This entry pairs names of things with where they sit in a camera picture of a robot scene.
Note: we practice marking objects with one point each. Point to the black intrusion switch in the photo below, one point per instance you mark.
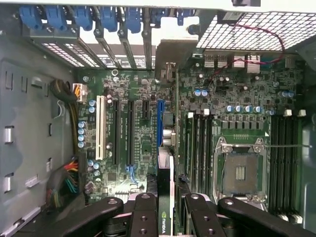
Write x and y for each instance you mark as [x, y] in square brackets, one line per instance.
[228, 16]

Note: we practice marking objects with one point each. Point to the long black expansion slot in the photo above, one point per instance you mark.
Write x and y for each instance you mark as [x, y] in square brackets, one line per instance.
[116, 133]
[130, 133]

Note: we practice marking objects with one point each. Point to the metal rear port block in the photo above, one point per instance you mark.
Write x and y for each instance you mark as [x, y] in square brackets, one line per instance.
[239, 61]
[214, 61]

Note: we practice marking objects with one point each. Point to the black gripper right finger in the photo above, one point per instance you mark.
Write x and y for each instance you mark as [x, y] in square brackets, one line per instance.
[202, 219]

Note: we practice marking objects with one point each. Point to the dark grey open PC case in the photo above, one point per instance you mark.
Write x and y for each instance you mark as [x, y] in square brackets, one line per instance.
[29, 111]

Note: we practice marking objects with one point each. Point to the socket locking lever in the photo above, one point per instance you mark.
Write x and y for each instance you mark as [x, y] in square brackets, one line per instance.
[284, 146]

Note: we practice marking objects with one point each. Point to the blue SATA port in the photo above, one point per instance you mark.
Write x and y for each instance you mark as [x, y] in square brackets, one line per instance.
[130, 172]

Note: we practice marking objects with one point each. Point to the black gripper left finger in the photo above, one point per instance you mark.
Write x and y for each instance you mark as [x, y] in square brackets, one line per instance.
[144, 217]

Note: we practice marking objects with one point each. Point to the CPU socket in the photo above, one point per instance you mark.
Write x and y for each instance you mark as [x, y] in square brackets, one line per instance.
[240, 170]

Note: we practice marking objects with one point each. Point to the short black expansion slot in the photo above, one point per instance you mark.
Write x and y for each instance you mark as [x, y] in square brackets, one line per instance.
[145, 109]

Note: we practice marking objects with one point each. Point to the white expansion slot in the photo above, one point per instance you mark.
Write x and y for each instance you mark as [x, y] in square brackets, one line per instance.
[100, 128]

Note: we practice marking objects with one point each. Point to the blue card retention latch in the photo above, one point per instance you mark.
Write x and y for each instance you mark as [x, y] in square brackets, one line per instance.
[159, 17]
[83, 18]
[108, 19]
[30, 17]
[133, 20]
[56, 17]

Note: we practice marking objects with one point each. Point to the installed RAM stick with labels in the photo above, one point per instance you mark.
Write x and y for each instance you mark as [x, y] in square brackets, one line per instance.
[189, 148]

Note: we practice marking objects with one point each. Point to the green motherboard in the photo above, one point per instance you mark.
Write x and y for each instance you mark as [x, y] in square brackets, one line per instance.
[145, 128]

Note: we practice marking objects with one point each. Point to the blue expansion slot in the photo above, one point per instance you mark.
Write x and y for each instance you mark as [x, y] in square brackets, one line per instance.
[160, 118]

